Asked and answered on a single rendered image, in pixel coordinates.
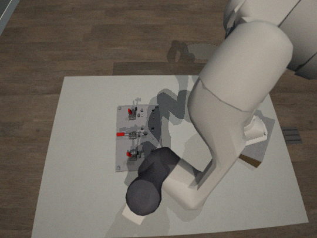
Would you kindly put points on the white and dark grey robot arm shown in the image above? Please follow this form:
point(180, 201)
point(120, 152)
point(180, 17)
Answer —
point(274, 35)

